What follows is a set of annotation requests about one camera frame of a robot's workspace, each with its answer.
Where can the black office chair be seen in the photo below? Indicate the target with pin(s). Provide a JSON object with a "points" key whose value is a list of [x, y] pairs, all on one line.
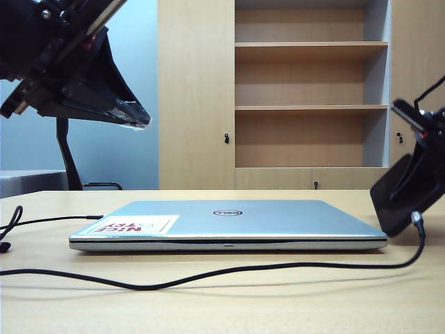
{"points": [[67, 156]]}

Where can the grey background desk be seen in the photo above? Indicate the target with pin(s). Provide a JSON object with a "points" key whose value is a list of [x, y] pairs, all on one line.
{"points": [[31, 182]]}

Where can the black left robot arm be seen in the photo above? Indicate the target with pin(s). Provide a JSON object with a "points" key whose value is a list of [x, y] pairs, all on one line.
{"points": [[17, 35]]}

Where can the light wooden cabinet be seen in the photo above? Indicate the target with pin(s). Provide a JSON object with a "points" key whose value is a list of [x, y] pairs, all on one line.
{"points": [[194, 87]]}

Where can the silver Dell laptop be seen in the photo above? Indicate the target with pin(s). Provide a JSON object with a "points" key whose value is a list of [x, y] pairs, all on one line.
{"points": [[260, 222]]}

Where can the black smartphone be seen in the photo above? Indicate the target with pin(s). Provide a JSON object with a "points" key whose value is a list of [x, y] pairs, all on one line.
{"points": [[384, 208]]}

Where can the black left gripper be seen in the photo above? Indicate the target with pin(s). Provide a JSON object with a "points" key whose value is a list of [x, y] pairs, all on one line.
{"points": [[59, 52]]}

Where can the white red Nice Try sticker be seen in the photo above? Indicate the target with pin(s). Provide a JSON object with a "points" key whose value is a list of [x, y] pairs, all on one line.
{"points": [[139, 226]]}

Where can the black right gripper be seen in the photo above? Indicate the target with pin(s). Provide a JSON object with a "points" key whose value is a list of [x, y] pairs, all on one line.
{"points": [[431, 127]]}

